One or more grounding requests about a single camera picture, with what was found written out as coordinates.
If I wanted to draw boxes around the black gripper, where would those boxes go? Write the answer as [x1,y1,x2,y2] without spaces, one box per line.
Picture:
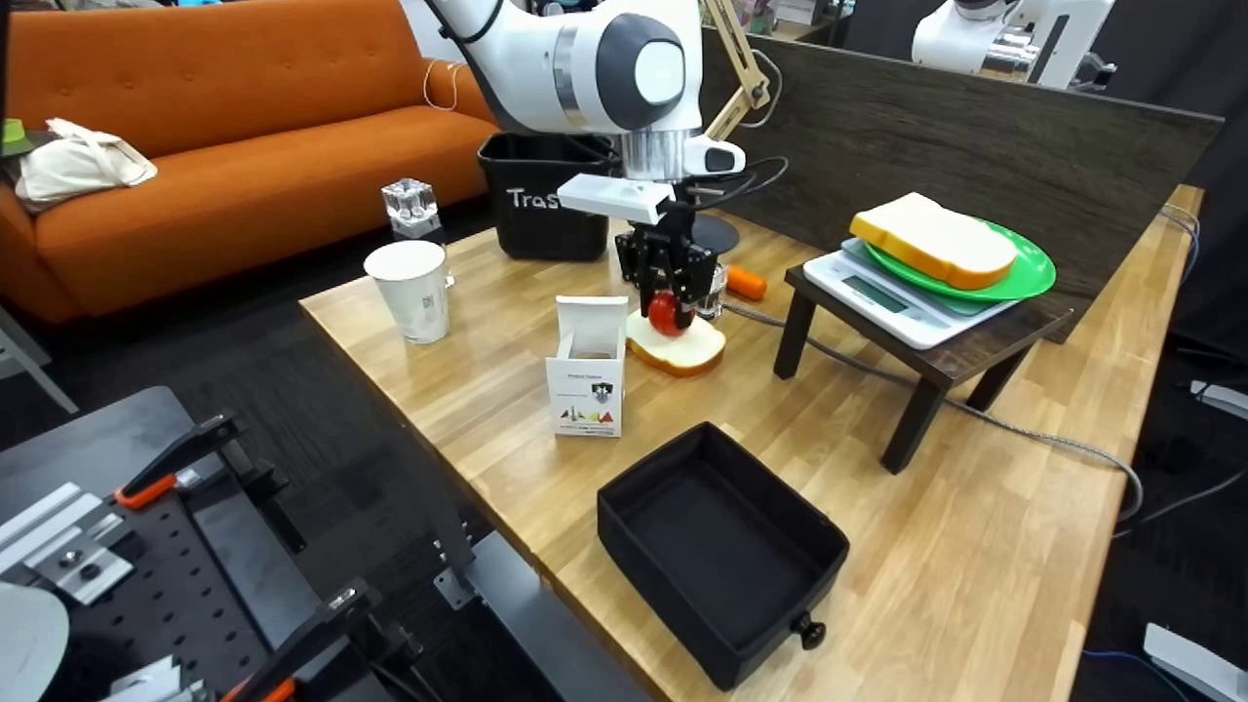
[618,202,719,322]

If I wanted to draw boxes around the red tomato toy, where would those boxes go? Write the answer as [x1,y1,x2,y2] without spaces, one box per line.
[648,287,689,336]

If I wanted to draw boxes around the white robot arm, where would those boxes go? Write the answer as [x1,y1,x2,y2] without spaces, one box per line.
[424,0,744,336]

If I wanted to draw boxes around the flat bread slice toy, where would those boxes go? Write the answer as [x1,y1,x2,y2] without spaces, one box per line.
[628,312,724,374]

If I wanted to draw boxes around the orange carrot toy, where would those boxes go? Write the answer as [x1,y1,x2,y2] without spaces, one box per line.
[724,265,770,299]

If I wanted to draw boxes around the thick bread slice toy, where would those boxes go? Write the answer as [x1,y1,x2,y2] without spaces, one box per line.
[849,192,1019,287]

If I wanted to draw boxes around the white open carton box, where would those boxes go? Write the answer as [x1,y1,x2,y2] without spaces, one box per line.
[546,297,628,438]

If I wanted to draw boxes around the black trash bin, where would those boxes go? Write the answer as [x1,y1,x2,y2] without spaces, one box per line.
[476,132,611,262]

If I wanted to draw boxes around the beige desk lamp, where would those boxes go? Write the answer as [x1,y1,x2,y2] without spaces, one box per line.
[676,0,778,257]

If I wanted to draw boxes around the white kitchen scale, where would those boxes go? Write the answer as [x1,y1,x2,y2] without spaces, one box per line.
[805,240,1005,351]

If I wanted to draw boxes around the white paper cup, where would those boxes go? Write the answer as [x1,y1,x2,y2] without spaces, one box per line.
[364,239,451,344]

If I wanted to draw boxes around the black rectangular tray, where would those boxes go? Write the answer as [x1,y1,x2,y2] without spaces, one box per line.
[598,421,849,691]

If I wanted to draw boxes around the small dark wooden stool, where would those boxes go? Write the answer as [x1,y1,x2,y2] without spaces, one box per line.
[774,269,1057,470]

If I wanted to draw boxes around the dark wooden divider board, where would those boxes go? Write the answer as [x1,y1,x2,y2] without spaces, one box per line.
[731,40,1222,340]

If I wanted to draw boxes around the green plate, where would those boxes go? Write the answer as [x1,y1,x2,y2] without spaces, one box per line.
[869,224,1057,304]

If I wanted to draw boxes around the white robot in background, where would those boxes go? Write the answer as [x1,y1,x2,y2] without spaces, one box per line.
[909,0,1117,88]

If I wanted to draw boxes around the orange sofa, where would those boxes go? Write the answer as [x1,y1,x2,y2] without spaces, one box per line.
[0,0,495,328]

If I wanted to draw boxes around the black perforated metal cart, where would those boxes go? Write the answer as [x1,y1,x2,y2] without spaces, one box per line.
[0,387,436,702]

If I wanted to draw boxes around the white cloth bag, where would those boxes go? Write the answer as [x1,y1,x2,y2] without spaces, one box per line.
[14,115,157,211]

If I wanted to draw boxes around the green object on sofa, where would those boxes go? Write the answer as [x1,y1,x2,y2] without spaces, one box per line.
[0,115,30,161]

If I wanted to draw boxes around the grey cable on table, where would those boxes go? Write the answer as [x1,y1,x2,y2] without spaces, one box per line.
[723,205,1151,529]

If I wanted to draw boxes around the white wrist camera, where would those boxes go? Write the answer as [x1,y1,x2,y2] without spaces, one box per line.
[557,172,676,224]

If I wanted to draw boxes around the orange handled black clamp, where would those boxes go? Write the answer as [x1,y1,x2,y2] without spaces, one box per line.
[112,413,239,509]

